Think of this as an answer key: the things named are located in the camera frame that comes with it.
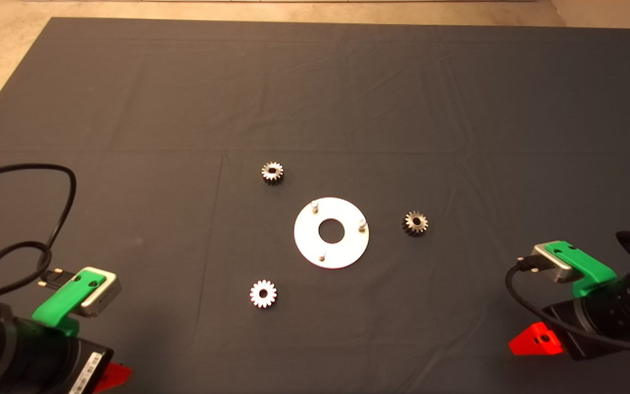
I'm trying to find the green left camera mount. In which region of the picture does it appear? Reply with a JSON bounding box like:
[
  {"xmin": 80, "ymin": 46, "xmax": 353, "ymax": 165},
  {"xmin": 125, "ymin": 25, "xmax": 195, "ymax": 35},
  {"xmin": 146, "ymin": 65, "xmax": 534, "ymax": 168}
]
[{"xmin": 32, "ymin": 268, "xmax": 107, "ymax": 335}]

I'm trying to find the green right camera mount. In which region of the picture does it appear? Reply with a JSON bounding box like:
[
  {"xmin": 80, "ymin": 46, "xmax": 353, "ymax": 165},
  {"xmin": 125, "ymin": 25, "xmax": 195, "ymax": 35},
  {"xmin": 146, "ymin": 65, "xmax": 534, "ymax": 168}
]
[{"xmin": 544, "ymin": 241, "xmax": 617, "ymax": 299}]

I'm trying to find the round metal carrier plate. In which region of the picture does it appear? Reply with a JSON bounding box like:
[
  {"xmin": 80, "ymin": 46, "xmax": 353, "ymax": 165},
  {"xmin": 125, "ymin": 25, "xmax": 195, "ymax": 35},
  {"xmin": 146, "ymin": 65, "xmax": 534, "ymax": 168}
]
[{"xmin": 294, "ymin": 197, "xmax": 370, "ymax": 270}]

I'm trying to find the dark grey table cloth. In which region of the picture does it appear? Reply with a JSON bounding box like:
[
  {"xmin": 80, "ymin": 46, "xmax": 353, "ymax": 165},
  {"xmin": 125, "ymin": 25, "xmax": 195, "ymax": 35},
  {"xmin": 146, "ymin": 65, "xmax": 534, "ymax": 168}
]
[{"xmin": 0, "ymin": 16, "xmax": 630, "ymax": 394}]

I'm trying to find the small steel planetary gear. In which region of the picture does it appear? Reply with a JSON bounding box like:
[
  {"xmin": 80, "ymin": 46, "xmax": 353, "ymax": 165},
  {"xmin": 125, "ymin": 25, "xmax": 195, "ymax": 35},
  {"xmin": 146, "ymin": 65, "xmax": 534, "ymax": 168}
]
[
  {"xmin": 402, "ymin": 211, "xmax": 429, "ymax": 237},
  {"xmin": 261, "ymin": 161, "xmax": 285, "ymax": 186},
  {"xmin": 249, "ymin": 280, "xmax": 278, "ymax": 309}
]

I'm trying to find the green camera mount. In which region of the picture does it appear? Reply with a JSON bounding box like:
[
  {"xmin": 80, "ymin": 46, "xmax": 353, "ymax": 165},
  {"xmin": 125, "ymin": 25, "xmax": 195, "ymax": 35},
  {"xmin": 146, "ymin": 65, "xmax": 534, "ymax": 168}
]
[
  {"xmin": 544, "ymin": 241, "xmax": 617, "ymax": 299},
  {"xmin": 32, "ymin": 268, "xmax": 107, "ymax": 335}
]

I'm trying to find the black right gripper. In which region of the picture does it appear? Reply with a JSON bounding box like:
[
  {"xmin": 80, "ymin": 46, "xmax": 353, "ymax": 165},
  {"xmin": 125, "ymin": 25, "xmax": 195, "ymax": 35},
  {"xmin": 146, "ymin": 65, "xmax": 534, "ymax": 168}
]
[{"xmin": 508, "ymin": 298, "xmax": 616, "ymax": 361}]

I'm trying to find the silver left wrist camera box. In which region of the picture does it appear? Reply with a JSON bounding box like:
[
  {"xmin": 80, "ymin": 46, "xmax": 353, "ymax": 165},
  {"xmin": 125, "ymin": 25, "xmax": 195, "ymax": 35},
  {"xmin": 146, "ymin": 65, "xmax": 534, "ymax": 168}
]
[{"xmin": 72, "ymin": 266, "xmax": 123, "ymax": 317}]

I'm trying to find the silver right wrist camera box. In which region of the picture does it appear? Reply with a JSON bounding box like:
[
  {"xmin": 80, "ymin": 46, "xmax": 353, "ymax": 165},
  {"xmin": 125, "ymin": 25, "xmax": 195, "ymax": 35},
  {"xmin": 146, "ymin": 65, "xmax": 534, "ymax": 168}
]
[{"xmin": 531, "ymin": 244, "xmax": 577, "ymax": 284}]

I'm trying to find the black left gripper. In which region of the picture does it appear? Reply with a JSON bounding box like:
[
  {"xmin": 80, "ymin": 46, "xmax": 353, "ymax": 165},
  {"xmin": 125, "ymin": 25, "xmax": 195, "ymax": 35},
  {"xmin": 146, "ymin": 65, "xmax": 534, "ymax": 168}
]
[{"xmin": 52, "ymin": 335, "xmax": 133, "ymax": 394}]

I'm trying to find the black right camera cable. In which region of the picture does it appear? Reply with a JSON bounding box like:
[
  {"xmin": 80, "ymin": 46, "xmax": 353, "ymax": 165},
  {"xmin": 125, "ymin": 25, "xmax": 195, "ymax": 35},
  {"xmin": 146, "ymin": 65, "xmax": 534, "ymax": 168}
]
[{"xmin": 505, "ymin": 255, "xmax": 630, "ymax": 357}]

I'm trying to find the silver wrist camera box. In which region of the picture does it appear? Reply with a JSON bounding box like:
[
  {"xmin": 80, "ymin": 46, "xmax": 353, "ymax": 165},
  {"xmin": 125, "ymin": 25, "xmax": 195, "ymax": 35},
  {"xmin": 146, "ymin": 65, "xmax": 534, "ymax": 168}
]
[
  {"xmin": 72, "ymin": 266, "xmax": 123, "ymax": 317},
  {"xmin": 531, "ymin": 244, "xmax": 577, "ymax": 284}
]

